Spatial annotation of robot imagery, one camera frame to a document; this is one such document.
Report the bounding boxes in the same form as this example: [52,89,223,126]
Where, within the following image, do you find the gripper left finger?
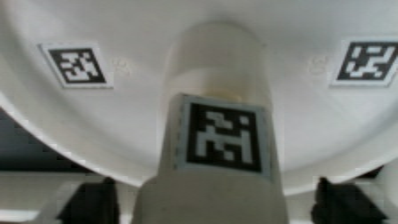
[57,178,120,224]

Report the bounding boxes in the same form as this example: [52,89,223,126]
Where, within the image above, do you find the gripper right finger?
[311,177,390,224]

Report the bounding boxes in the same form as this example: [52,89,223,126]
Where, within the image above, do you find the white cylindrical table leg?
[132,22,288,224]

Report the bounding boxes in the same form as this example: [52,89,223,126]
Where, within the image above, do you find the white round table top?
[0,0,398,194]

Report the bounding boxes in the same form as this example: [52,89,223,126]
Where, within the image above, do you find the white front border rail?
[0,172,398,224]

